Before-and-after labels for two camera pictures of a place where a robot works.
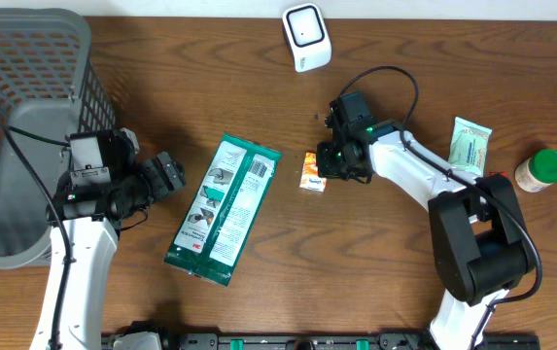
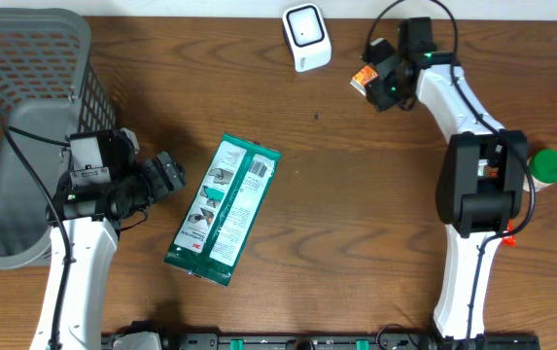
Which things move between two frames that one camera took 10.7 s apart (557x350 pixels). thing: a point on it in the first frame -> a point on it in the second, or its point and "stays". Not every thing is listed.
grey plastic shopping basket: (30, 85) stays
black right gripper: (326, 169) -> (377, 94)
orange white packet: (310, 178) -> (363, 78)
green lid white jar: (541, 169) stays
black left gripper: (155, 189) stays
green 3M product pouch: (224, 211) stays
